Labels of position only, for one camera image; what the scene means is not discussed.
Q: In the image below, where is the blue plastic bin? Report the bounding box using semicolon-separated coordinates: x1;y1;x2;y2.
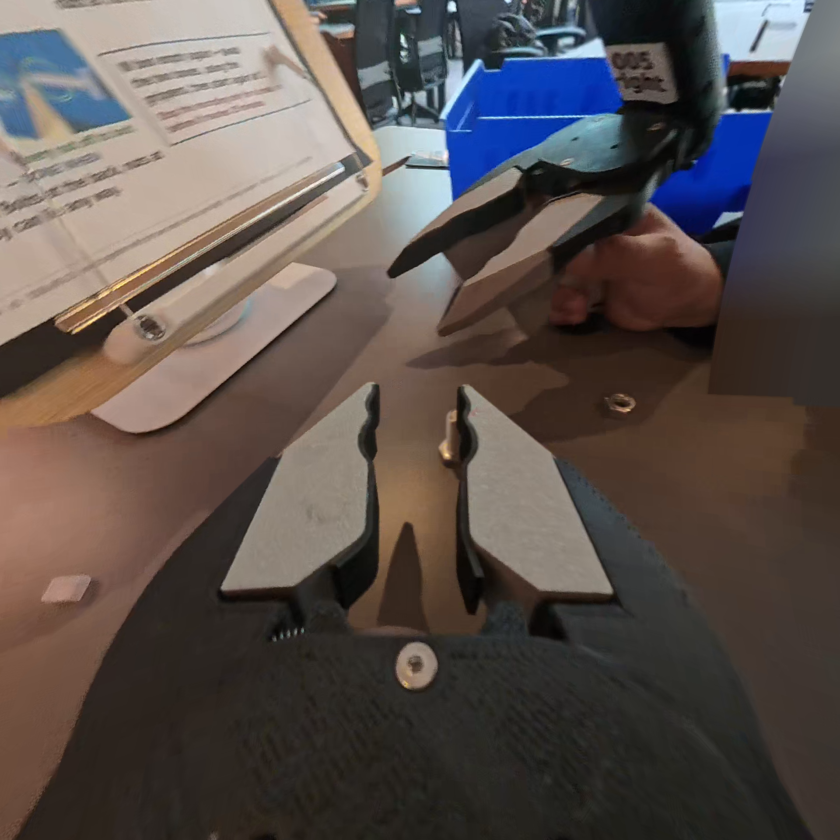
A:
441;56;775;237

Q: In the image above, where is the instruction sheet on stand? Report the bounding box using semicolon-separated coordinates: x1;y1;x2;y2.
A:
0;0;385;434

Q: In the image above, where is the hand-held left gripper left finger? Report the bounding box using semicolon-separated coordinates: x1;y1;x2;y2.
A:
220;382;382;608

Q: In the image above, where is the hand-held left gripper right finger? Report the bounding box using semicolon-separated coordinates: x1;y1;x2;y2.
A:
456;385;616;616

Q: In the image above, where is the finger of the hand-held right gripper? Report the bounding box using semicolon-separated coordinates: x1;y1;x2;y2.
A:
386;167;536;280
435;194;606;339

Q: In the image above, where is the printed instruction sheet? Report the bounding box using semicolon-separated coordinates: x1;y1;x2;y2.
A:
0;0;358;345

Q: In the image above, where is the small white square pad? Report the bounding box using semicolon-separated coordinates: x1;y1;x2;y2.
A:
41;575;93;605

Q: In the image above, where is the steel hex bolt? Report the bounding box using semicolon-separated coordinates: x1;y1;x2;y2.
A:
438;408;463;468

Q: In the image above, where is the person's right hand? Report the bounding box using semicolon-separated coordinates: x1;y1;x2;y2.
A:
550;206;723;332

